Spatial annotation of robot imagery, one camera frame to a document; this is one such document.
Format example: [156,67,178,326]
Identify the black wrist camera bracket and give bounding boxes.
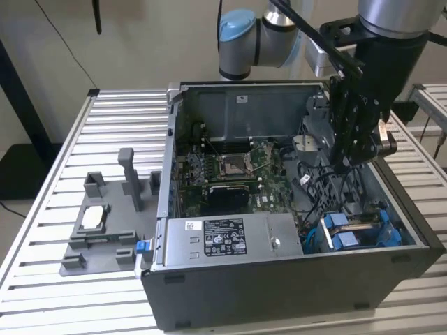
[318,20,371,47]

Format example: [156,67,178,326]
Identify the black stand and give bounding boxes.
[0,38,61,200]

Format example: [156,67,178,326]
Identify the open black PC case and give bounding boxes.
[140,79,446,331]

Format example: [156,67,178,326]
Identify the silver CPU chip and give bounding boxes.
[81,206,106,230]

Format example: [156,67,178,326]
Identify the black hanging strap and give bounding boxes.
[91,0,103,35]

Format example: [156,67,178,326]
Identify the CPU socket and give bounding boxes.
[217,153,253,179]

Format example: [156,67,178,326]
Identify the grey parts rack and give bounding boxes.
[59,147,163,278]

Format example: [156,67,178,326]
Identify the black graphics card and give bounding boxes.
[208,184,251,207]

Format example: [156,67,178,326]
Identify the grey fan bracket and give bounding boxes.
[292,134,331,169]

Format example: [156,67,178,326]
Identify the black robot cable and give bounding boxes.
[215,0,365,76]

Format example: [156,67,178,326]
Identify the black floor cable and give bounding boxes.
[0,200,27,218]

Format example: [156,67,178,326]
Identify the black wire with white plug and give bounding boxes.
[295,163,337,211]

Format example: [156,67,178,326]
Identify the thin black wall cable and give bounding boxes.
[34,0,99,92]

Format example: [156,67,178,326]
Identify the disk bay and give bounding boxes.
[320,204,406,253]

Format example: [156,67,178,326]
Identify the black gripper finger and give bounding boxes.
[329,74,364,172]
[350,94,382,165]

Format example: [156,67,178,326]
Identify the blue data wire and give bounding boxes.
[302,225,320,253]

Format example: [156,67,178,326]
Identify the black disk wire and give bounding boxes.
[337,166,364,214]

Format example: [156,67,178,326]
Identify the green motherboard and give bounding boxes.
[174,137,298,220]

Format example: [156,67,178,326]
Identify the silver power supply unit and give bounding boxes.
[163,213,303,270]

